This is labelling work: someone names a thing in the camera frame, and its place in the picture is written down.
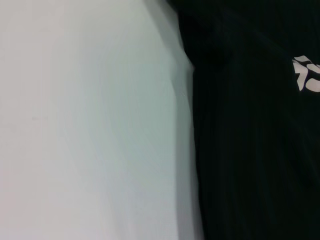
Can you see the black T-shirt with white lettering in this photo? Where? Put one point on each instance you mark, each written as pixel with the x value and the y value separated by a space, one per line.
pixel 250 125

